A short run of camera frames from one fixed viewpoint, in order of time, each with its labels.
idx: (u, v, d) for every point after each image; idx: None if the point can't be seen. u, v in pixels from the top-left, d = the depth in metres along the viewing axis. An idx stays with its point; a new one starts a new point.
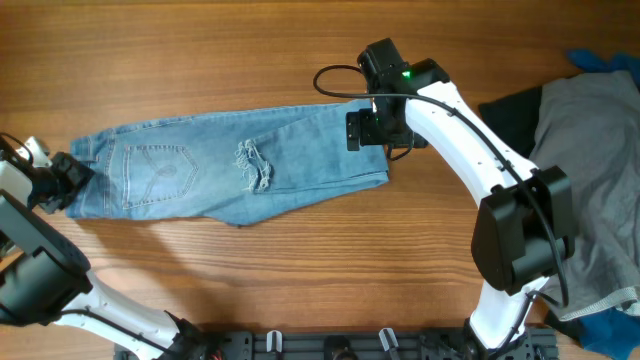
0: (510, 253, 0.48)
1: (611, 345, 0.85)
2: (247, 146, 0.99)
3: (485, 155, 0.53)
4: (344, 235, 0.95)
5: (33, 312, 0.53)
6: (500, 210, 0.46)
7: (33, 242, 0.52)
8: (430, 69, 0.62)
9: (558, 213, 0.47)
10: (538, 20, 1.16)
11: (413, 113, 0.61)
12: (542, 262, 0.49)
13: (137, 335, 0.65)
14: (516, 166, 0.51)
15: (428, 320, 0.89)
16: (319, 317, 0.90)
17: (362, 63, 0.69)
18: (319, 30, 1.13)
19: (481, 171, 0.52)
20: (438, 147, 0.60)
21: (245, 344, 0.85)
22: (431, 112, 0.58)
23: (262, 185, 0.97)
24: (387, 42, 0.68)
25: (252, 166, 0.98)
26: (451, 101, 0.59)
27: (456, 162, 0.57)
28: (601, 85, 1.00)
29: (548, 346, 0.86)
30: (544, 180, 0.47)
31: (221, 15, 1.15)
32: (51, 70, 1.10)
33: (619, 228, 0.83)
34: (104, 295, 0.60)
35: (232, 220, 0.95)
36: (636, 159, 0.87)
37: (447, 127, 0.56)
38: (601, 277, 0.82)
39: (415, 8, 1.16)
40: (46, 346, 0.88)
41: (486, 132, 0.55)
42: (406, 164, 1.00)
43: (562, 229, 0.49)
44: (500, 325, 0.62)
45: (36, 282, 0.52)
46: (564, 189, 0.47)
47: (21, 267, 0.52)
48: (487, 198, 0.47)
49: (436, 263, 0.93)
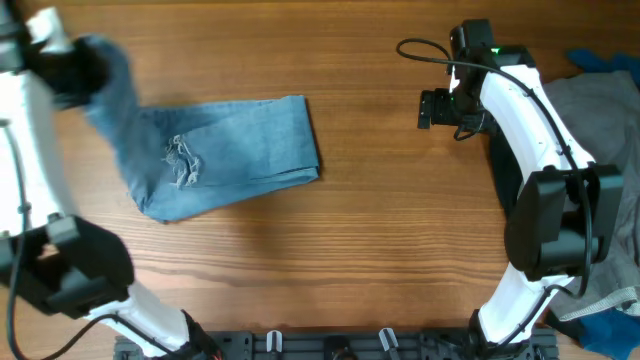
0: (542, 235, 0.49)
1: (611, 346, 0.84)
2: (176, 142, 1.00)
3: (549, 138, 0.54)
4: (344, 235, 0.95)
5: (68, 311, 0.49)
6: (548, 184, 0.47)
7: (94, 269, 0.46)
8: (518, 52, 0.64)
9: (603, 208, 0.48)
10: (539, 20, 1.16)
11: (492, 88, 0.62)
12: (573, 254, 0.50)
13: (150, 339, 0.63)
14: (575, 154, 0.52)
15: (428, 320, 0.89)
16: (319, 317, 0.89)
17: (454, 37, 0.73)
18: (319, 30, 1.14)
19: (539, 149, 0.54)
20: (504, 124, 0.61)
21: (245, 343, 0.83)
22: (507, 89, 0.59)
23: (190, 181, 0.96)
24: (486, 22, 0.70)
25: (181, 161, 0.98)
26: (531, 84, 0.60)
27: (517, 140, 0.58)
28: (600, 84, 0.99)
29: (548, 346, 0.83)
30: (598, 173, 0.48)
31: (222, 16, 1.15)
32: None
33: (620, 228, 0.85)
34: (136, 305, 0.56)
35: (158, 216, 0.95)
36: (637, 161, 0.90)
37: (519, 105, 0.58)
38: (602, 276, 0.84)
39: (416, 8, 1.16)
40: (46, 346, 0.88)
41: (557, 119, 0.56)
42: (405, 164, 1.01)
43: (601, 227, 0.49)
44: (509, 319, 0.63)
45: (84, 297, 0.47)
46: (616, 186, 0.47)
47: (66, 280, 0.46)
48: (536, 173, 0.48)
49: (436, 262, 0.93)
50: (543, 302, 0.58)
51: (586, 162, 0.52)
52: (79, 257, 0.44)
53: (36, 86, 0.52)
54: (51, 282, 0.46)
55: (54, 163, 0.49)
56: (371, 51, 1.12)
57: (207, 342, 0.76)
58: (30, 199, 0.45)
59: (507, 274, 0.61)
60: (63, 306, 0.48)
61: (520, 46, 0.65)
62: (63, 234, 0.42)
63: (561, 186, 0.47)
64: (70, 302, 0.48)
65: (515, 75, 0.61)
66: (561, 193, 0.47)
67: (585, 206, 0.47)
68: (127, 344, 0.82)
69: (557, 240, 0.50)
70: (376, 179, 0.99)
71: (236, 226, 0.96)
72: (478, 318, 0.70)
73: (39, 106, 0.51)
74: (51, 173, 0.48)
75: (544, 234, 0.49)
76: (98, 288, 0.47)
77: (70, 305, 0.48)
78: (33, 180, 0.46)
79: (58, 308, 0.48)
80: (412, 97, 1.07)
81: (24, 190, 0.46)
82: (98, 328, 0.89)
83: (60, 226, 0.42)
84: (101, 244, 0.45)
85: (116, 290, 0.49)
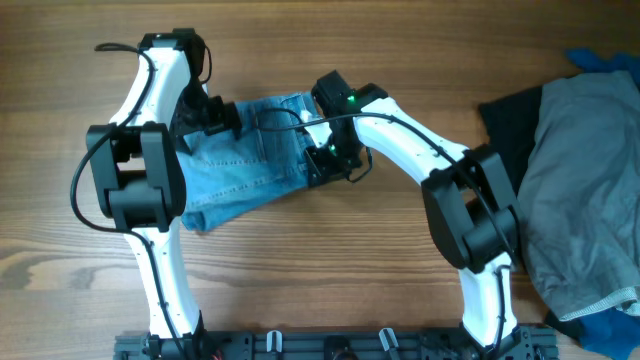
0: (457, 229, 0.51)
1: (611, 345, 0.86)
2: (223, 164, 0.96)
3: (421, 147, 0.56)
4: (345, 235, 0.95)
5: (117, 220, 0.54)
6: (437, 188, 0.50)
7: (157, 179, 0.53)
8: (371, 90, 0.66)
9: (495, 189, 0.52)
10: (540, 20, 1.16)
11: (363, 130, 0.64)
12: (494, 237, 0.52)
13: (162, 302, 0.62)
14: (449, 150, 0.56)
15: (428, 320, 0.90)
16: (319, 317, 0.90)
17: (315, 93, 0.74)
18: (319, 30, 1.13)
19: (420, 161, 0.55)
20: (387, 155, 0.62)
21: (245, 344, 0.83)
22: (374, 124, 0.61)
23: (232, 198, 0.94)
24: (334, 73, 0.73)
25: (229, 183, 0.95)
26: (387, 109, 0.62)
27: (402, 165, 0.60)
28: (602, 84, 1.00)
29: (548, 346, 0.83)
30: (476, 159, 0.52)
31: (221, 15, 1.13)
32: (50, 70, 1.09)
33: (619, 228, 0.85)
34: (170, 244, 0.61)
35: (201, 225, 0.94)
36: (636, 161, 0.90)
37: (388, 134, 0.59)
38: (601, 276, 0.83)
39: (417, 7, 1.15)
40: (46, 346, 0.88)
41: (422, 129, 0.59)
42: None
43: (501, 202, 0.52)
44: (487, 317, 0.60)
45: (141, 202, 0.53)
46: (492, 164, 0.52)
47: (133, 183, 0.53)
48: (425, 180, 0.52)
49: (436, 262, 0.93)
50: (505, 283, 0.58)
51: (460, 151, 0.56)
52: (154, 161, 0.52)
53: (185, 65, 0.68)
54: (123, 180, 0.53)
55: (167, 110, 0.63)
56: (372, 52, 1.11)
57: (210, 341, 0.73)
58: (143, 109, 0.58)
59: (464, 276, 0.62)
60: (118, 208, 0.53)
61: (370, 84, 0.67)
62: (150, 135, 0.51)
63: (447, 183, 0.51)
64: (126, 206, 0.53)
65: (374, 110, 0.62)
66: (450, 190, 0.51)
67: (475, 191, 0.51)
68: (127, 344, 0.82)
69: (476, 229, 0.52)
70: (376, 179, 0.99)
71: (237, 226, 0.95)
72: (465, 331, 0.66)
73: (180, 74, 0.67)
74: (162, 109, 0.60)
75: (457, 225, 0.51)
76: (152, 204, 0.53)
77: (124, 209, 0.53)
78: (150, 100, 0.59)
79: (112, 211, 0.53)
80: (411, 97, 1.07)
81: (142, 105, 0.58)
82: (98, 329, 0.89)
83: (151, 130, 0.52)
84: (172, 162, 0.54)
85: (166, 214, 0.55)
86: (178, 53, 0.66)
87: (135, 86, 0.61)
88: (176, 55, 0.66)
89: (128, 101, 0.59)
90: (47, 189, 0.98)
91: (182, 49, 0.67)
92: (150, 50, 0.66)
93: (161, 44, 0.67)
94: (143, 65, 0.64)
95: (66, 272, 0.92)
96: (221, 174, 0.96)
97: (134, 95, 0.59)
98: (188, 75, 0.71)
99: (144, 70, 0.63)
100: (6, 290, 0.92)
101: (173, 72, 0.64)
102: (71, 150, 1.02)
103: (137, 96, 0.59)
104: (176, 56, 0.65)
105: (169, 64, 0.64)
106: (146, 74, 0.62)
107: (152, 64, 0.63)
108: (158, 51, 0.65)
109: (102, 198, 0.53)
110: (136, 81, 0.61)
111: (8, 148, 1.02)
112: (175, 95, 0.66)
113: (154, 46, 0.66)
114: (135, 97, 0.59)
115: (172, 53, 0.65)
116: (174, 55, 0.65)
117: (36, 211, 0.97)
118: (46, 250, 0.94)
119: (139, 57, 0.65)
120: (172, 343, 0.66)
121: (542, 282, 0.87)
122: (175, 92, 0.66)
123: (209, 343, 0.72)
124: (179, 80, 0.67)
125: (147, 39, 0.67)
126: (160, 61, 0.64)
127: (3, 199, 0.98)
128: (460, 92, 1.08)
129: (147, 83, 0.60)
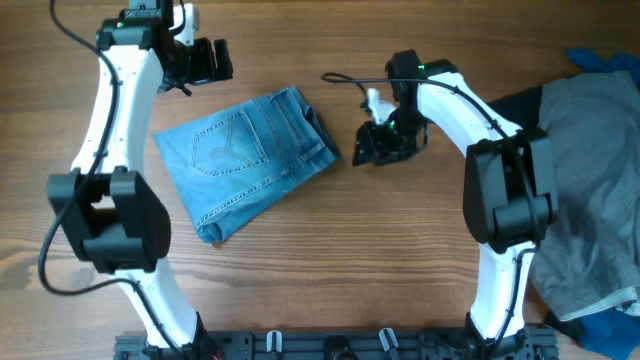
0: (493, 200, 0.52)
1: (611, 345, 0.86)
2: (230, 170, 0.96)
3: (476, 119, 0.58)
4: (345, 235, 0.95)
5: (97, 265, 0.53)
6: (482, 154, 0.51)
7: (134, 231, 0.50)
8: (442, 65, 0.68)
9: (539, 171, 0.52)
10: (540, 20, 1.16)
11: (423, 97, 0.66)
12: (527, 218, 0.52)
13: (158, 323, 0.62)
14: (503, 126, 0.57)
15: (428, 320, 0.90)
16: (319, 317, 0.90)
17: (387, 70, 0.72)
18: (319, 30, 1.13)
19: (471, 131, 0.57)
20: (442, 125, 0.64)
21: (245, 343, 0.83)
22: (436, 91, 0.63)
23: (239, 203, 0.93)
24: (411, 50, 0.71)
25: (237, 188, 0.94)
26: (455, 82, 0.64)
27: (455, 134, 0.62)
28: (602, 84, 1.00)
29: (548, 346, 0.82)
30: (529, 138, 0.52)
31: (221, 15, 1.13)
32: (51, 70, 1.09)
33: (620, 228, 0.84)
34: (158, 280, 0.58)
35: (218, 236, 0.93)
36: (636, 161, 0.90)
37: (448, 103, 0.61)
38: (602, 276, 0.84)
39: (417, 8, 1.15)
40: (46, 346, 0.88)
41: (481, 104, 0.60)
42: (406, 164, 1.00)
43: (543, 184, 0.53)
44: (496, 304, 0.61)
45: (119, 251, 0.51)
46: (544, 148, 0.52)
47: (108, 232, 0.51)
48: (473, 146, 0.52)
49: (436, 262, 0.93)
50: (522, 274, 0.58)
51: (513, 130, 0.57)
52: (128, 213, 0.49)
53: (154, 66, 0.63)
54: (99, 228, 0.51)
55: (139, 134, 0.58)
56: (371, 51, 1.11)
57: (209, 340, 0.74)
58: (108, 149, 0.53)
59: (482, 259, 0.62)
60: (96, 256, 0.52)
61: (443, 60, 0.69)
62: (121, 190, 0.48)
63: (496, 151, 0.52)
64: (103, 254, 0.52)
65: (441, 80, 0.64)
66: (495, 161, 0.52)
67: (519, 167, 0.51)
68: (127, 344, 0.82)
69: (510, 207, 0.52)
70: (376, 179, 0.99)
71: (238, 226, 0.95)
72: (470, 320, 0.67)
73: (149, 77, 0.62)
74: (132, 128, 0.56)
75: (491, 197, 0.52)
76: (132, 251, 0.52)
77: (101, 257, 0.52)
78: (117, 135, 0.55)
79: (90, 258, 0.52)
80: None
81: (107, 142, 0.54)
82: (98, 329, 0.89)
83: (121, 180, 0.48)
84: (148, 209, 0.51)
85: (148, 259, 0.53)
86: (144, 54, 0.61)
87: (100, 111, 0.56)
88: (142, 58, 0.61)
89: (94, 131, 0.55)
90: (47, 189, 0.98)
91: (150, 46, 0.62)
92: (113, 50, 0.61)
93: (124, 36, 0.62)
94: (106, 77, 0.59)
95: (66, 272, 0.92)
96: (228, 182, 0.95)
97: (98, 129, 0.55)
98: (161, 73, 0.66)
99: (107, 83, 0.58)
100: (6, 290, 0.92)
101: (142, 82, 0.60)
102: (71, 150, 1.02)
103: (102, 129, 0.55)
104: (142, 59, 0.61)
105: (134, 72, 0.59)
106: (109, 91, 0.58)
107: (115, 76, 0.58)
108: (121, 56, 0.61)
109: (77, 248, 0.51)
110: (100, 101, 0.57)
111: (8, 148, 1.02)
112: (148, 102, 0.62)
113: (115, 48, 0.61)
114: (100, 127, 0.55)
115: (138, 56, 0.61)
116: (140, 59, 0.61)
117: (36, 211, 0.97)
118: None
119: (100, 60, 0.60)
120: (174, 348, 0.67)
121: (542, 282, 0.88)
122: (147, 98, 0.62)
123: (208, 344, 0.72)
124: (151, 83, 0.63)
125: (108, 30, 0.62)
126: (125, 68, 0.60)
127: (2, 199, 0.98)
128: None
129: (111, 106, 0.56)
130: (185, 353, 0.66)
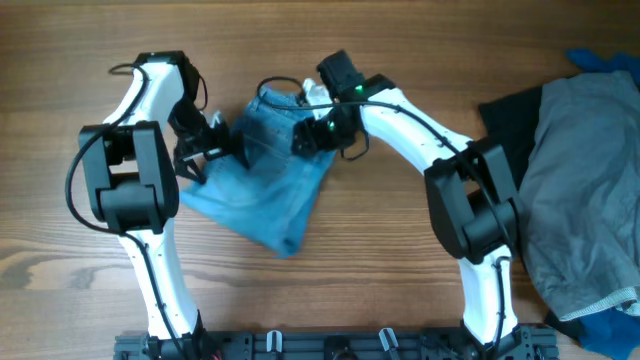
0: (458, 217, 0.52)
1: (611, 346, 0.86)
2: (269, 188, 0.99)
3: (425, 137, 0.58)
4: (345, 235, 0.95)
5: (110, 221, 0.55)
6: (439, 177, 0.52)
7: (150, 177, 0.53)
8: (380, 81, 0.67)
9: (497, 179, 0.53)
10: (540, 20, 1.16)
11: (369, 119, 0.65)
12: (494, 227, 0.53)
13: (161, 304, 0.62)
14: (453, 140, 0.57)
15: (428, 320, 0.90)
16: (318, 317, 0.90)
17: (319, 72, 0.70)
18: (319, 30, 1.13)
19: (424, 150, 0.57)
20: (393, 144, 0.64)
21: (245, 343, 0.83)
22: (380, 113, 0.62)
23: (294, 206, 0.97)
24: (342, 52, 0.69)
25: (287, 194, 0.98)
26: (396, 101, 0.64)
27: (409, 155, 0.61)
28: (601, 85, 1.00)
29: (548, 346, 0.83)
30: (480, 149, 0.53)
31: (221, 16, 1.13)
32: (52, 70, 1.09)
33: (620, 229, 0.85)
34: (164, 246, 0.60)
35: (286, 251, 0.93)
36: (636, 160, 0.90)
37: (395, 124, 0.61)
38: (601, 276, 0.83)
39: (417, 8, 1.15)
40: (45, 346, 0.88)
41: (427, 120, 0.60)
42: (406, 164, 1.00)
43: (504, 192, 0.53)
44: (486, 310, 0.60)
45: (133, 203, 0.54)
46: (497, 155, 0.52)
47: (123, 184, 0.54)
48: (427, 170, 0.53)
49: (436, 262, 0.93)
50: (504, 278, 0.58)
51: (463, 143, 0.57)
52: (147, 159, 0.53)
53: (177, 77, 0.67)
54: (115, 182, 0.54)
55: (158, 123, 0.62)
56: (371, 52, 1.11)
57: (210, 340, 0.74)
58: (135, 111, 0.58)
59: (463, 269, 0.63)
60: (110, 210, 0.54)
61: (378, 76, 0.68)
62: (142, 133, 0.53)
63: (449, 172, 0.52)
64: (118, 207, 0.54)
65: (384, 100, 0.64)
66: (452, 180, 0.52)
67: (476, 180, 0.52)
68: (127, 344, 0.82)
69: (477, 220, 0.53)
70: (376, 180, 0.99)
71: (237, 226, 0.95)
72: (465, 328, 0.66)
73: (173, 84, 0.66)
74: (154, 114, 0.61)
75: (456, 214, 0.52)
76: (144, 205, 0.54)
77: (115, 210, 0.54)
78: (143, 104, 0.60)
79: (105, 214, 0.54)
80: (411, 97, 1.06)
81: (133, 112, 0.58)
82: (98, 329, 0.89)
83: (143, 129, 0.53)
84: (164, 160, 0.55)
85: (159, 215, 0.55)
86: (173, 65, 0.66)
87: (129, 94, 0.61)
88: (170, 67, 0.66)
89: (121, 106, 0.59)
90: (47, 189, 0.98)
91: (176, 63, 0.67)
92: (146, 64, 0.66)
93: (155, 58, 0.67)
94: (136, 76, 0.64)
95: (66, 272, 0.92)
96: (277, 193, 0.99)
97: (126, 101, 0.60)
98: (182, 90, 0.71)
99: (137, 80, 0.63)
100: (6, 290, 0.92)
101: (167, 83, 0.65)
102: (71, 149, 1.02)
103: (129, 102, 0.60)
104: (169, 67, 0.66)
105: (161, 74, 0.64)
106: (139, 85, 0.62)
107: (145, 73, 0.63)
108: (152, 63, 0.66)
109: (94, 200, 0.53)
110: (129, 91, 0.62)
111: (8, 147, 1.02)
112: (168, 105, 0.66)
113: (148, 61, 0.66)
114: (127, 103, 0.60)
115: (167, 65, 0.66)
116: (168, 65, 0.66)
117: (36, 211, 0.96)
118: (46, 250, 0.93)
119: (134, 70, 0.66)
120: (172, 344, 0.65)
121: (542, 282, 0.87)
122: (168, 102, 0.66)
123: (209, 344, 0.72)
124: (172, 92, 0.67)
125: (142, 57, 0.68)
126: (154, 71, 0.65)
127: (2, 198, 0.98)
128: (460, 92, 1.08)
129: (139, 93, 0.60)
130: (185, 346, 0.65)
